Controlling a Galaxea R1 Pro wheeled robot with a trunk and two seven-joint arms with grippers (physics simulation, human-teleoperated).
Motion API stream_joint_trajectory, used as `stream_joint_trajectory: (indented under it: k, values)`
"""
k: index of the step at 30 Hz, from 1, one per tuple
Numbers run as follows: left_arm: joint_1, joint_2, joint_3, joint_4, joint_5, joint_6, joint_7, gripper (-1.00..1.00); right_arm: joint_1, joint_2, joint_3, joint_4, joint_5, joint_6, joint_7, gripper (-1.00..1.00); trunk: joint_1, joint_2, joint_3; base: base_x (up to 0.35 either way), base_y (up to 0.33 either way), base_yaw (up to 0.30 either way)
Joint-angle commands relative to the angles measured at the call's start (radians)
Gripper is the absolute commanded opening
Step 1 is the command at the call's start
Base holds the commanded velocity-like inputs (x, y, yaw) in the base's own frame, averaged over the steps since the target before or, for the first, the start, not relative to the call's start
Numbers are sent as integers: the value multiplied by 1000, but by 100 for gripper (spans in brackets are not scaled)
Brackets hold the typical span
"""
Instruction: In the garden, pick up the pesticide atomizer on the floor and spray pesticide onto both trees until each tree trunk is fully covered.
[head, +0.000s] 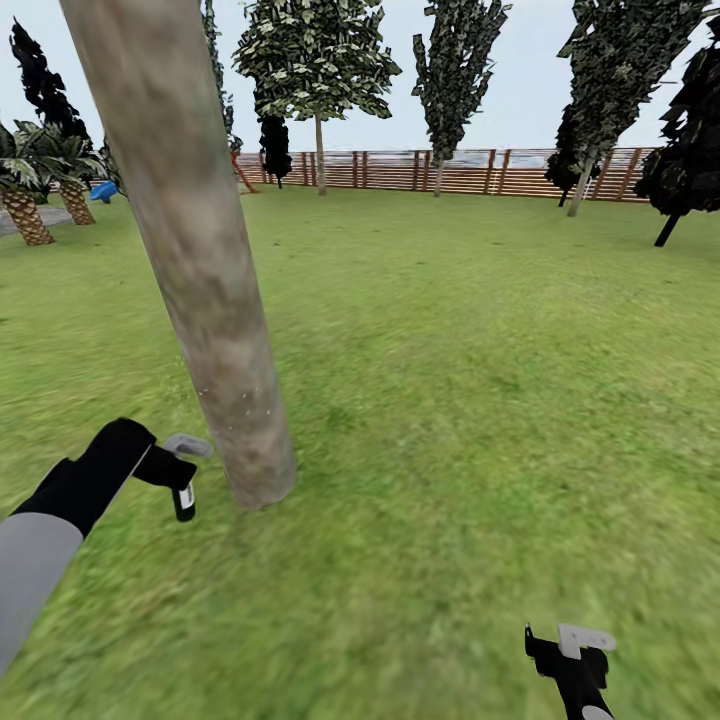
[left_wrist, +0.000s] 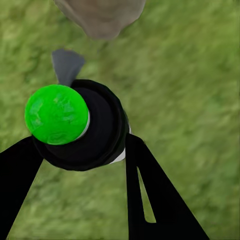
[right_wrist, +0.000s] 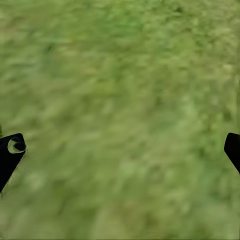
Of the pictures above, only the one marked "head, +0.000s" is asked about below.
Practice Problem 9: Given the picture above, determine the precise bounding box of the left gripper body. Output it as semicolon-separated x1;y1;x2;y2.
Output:
142;448;197;491

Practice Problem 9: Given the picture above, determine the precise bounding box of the pesticide atomizer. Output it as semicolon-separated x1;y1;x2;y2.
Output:
172;483;195;522

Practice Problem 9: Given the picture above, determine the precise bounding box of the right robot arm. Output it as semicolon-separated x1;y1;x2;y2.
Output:
525;624;616;720

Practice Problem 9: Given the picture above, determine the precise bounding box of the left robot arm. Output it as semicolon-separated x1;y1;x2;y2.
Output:
0;417;214;678

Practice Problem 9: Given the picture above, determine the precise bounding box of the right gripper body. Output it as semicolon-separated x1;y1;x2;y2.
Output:
532;635;607;690

